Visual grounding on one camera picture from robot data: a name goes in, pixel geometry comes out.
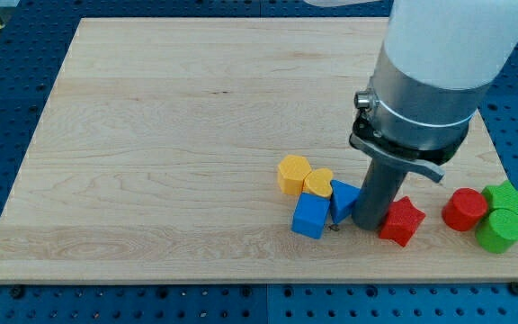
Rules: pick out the blue cube block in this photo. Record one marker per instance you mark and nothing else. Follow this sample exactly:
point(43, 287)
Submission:
point(310, 214)

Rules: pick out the blue triangle block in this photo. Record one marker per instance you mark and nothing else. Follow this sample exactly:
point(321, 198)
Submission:
point(343, 198)

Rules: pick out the yellow heart block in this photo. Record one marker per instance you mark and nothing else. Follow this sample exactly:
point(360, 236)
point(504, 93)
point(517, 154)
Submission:
point(318, 182)

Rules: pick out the red cylinder block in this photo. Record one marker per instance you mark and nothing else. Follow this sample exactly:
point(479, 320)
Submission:
point(464, 210)

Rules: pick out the yellow hexagon block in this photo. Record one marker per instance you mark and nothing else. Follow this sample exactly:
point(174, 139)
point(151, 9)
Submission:
point(291, 173)

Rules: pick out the light wooden board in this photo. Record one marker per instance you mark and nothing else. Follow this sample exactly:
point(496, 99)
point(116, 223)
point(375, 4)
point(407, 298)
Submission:
point(154, 162)

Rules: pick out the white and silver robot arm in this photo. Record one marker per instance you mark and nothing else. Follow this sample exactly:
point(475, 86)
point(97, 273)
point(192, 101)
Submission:
point(436, 63)

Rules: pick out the green cylinder block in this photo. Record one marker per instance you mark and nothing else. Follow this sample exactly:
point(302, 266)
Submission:
point(498, 231)

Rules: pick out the green star block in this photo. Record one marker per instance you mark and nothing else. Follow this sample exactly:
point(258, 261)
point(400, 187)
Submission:
point(501, 196)

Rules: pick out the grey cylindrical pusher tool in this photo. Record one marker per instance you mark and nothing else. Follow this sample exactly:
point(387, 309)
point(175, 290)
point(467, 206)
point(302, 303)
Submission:
point(379, 189)

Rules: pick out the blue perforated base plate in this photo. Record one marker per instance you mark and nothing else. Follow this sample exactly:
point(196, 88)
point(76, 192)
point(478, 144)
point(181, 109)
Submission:
point(33, 44)

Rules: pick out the red star block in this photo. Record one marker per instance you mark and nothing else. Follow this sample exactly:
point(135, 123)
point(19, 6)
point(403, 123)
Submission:
point(402, 221)

